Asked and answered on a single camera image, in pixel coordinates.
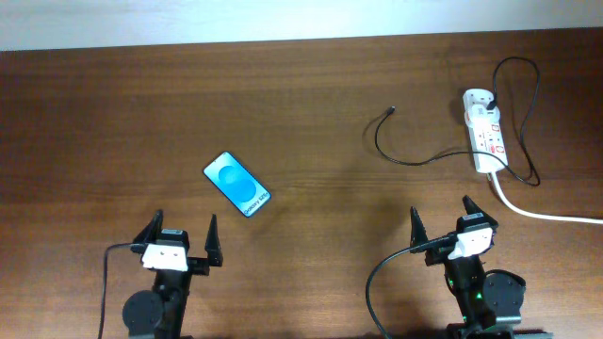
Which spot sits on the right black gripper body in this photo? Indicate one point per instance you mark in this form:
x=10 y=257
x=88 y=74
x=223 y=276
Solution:
x=454 y=269

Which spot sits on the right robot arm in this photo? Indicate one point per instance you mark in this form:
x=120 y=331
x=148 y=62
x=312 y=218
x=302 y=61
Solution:
x=489 y=301

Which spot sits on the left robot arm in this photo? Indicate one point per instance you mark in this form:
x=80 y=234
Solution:
x=158 y=313

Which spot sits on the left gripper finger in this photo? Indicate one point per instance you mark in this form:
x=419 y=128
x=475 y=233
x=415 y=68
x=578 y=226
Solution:
x=151 y=231
x=212 y=244

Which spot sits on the white USB charger adapter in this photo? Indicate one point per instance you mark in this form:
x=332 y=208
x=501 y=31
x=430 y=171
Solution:
x=478 y=116

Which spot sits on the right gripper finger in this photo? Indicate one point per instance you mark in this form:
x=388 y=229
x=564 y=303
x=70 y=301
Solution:
x=471 y=208
x=419 y=236

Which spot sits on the blue Galaxy smartphone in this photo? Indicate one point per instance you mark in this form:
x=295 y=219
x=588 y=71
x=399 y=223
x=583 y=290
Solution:
x=237 y=184

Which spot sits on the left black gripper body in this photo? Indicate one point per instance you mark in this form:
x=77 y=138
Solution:
x=171 y=278

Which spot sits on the white power strip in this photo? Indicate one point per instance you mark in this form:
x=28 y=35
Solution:
x=487 y=143

